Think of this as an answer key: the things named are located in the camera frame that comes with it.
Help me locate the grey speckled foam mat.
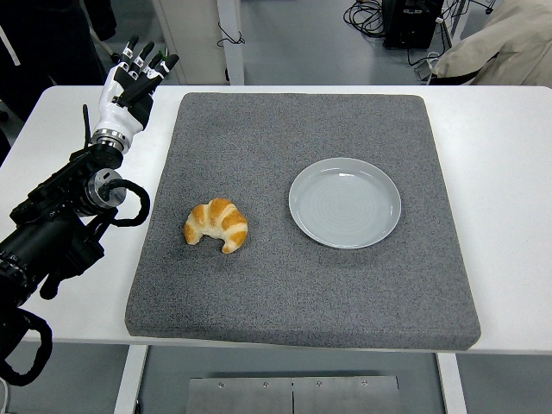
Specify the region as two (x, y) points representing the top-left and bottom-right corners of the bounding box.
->
(124, 91), (482, 351)

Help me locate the grey power strip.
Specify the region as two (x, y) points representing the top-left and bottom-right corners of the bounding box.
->
(414, 60), (439, 83)

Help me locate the beige cloth cover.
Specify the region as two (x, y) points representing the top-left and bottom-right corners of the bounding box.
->
(433, 0), (552, 86)

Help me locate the person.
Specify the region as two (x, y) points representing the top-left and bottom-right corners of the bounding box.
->
(0, 0), (118, 126)

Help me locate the white square column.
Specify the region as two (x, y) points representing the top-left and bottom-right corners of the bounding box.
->
(215, 0), (247, 86)

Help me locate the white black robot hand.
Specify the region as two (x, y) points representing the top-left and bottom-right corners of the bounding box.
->
(91, 34), (180, 136)

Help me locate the black computer case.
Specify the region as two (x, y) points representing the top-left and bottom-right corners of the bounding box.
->
(382, 0), (445, 49)

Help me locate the white cabinet panel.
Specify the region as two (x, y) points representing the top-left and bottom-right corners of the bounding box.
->
(151, 0), (228, 85)

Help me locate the white chair base with caster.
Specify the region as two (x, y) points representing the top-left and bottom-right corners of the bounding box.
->
(90, 29), (121, 66)

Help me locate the grey round plate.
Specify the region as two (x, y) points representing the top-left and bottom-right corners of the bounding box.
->
(288, 157), (403, 250)

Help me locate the thin black looped cable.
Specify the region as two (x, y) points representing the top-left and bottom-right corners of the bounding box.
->
(216, 21), (246, 47)

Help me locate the white table leg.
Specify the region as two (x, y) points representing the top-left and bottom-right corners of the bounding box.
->
(436, 352), (469, 414)
(112, 344), (150, 414)

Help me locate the golden brown croissant bread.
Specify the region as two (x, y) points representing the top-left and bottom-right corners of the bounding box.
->
(184, 198), (249, 254)

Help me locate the white desk leg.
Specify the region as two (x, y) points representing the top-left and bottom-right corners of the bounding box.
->
(448, 0), (469, 44)

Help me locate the black floor cable bundle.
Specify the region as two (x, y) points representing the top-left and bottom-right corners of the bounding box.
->
(342, 0), (387, 40)

